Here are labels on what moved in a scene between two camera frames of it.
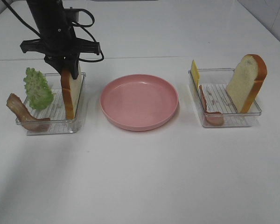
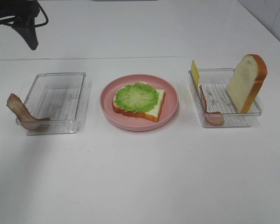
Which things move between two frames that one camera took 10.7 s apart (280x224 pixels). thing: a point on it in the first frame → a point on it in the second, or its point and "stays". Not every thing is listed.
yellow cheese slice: (195, 73) stays
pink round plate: (138, 102) stays
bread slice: (246, 82) stays
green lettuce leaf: (39, 95) → (137, 98)
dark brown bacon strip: (29, 122) stays
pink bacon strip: (213, 118) stays
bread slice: (72, 88) → (141, 100)
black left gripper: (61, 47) → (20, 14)
